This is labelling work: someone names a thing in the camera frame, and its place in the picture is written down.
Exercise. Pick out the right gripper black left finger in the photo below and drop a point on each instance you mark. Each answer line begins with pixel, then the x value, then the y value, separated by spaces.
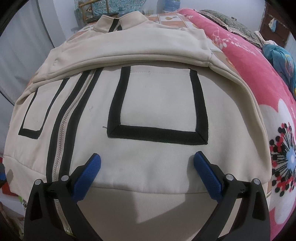
pixel 52 212

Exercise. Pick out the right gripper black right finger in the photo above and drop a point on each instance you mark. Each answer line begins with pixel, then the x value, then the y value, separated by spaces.
pixel 252 219

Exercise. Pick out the beige jacket with black trim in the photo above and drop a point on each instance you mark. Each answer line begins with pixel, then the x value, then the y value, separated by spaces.
pixel 145 97

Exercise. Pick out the blue clothing pile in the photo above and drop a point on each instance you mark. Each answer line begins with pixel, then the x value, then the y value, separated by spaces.
pixel 283 63

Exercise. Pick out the red gift bag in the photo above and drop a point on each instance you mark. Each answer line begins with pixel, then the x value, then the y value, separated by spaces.
pixel 5 188

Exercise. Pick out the pink floral blanket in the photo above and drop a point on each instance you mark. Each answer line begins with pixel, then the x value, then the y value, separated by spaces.
pixel 277 106

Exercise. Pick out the white curtain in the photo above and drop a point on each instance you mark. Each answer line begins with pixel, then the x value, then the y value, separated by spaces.
pixel 24 47

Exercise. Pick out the dark red wooden door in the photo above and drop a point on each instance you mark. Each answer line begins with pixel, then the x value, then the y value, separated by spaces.
pixel 280 36

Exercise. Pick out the blue cloth hanging on door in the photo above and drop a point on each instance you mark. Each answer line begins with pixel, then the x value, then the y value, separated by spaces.
pixel 272 24

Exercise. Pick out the grey lace-edged pillow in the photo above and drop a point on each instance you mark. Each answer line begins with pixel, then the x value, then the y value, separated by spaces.
pixel 232 25

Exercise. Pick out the wooden chair with dark seat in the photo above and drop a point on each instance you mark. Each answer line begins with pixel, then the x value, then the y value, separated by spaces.
pixel 89 11

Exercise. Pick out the orange white patterned bed sheet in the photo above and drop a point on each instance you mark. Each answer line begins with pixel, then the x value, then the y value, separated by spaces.
pixel 166 17

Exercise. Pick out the blue water bottle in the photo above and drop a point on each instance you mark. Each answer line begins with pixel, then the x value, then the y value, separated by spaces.
pixel 171 5

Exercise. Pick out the teal patterned wall cloth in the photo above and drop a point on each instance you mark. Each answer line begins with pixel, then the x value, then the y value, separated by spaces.
pixel 145 7

